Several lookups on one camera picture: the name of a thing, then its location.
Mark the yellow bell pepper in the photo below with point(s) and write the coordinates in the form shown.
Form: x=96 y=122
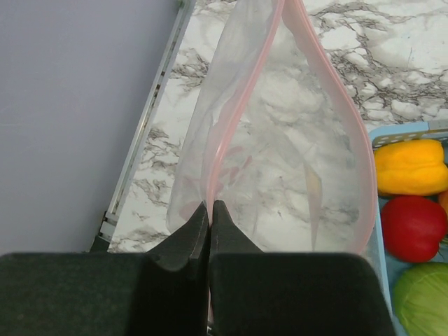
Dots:
x=414 y=167

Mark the red apple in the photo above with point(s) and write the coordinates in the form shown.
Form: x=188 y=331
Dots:
x=413 y=228

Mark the clear pink zip top bag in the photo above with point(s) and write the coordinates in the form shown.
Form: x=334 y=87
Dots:
x=276 y=138

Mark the green cabbage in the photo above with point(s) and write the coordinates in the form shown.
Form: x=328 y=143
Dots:
x=420 y=299

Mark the aluminium side rail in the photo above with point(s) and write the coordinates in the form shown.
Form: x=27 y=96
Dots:
x=111 y=216

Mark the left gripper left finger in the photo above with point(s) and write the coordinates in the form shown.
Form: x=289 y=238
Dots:
x=160 y=292

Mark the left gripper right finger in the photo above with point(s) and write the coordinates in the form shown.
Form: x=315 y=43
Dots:
x=259 y=293

